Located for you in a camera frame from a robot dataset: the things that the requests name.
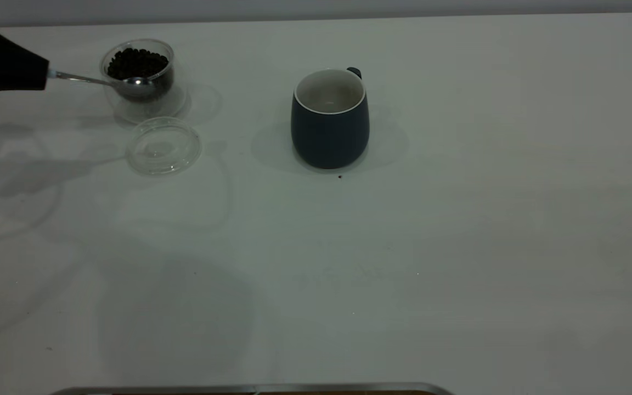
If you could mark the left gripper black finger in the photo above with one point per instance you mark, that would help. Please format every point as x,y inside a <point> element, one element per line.
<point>3,66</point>

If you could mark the dark grey mug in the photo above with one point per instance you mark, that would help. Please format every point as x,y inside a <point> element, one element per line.
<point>329,137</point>

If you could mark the dark coffee beans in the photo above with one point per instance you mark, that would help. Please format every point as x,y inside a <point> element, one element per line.
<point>137,63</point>

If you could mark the clear round glass lid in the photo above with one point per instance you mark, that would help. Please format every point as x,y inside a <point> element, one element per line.
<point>163,147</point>

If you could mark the clear double-wall glass cup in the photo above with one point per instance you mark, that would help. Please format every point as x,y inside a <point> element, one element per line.
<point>148,109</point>

